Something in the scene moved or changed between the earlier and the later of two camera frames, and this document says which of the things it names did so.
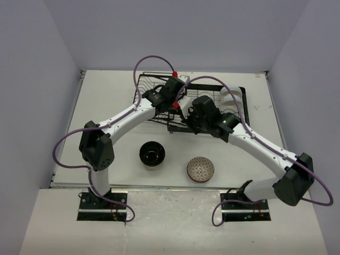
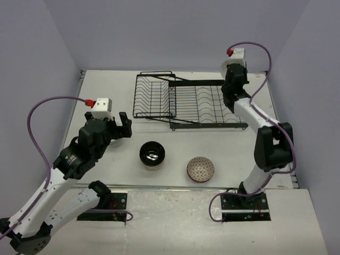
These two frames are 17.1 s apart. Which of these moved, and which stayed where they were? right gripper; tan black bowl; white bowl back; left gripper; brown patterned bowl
Moved: right gripper; white bowl back; left gripper
Stayed: brown patterned bowl; tan black bowl
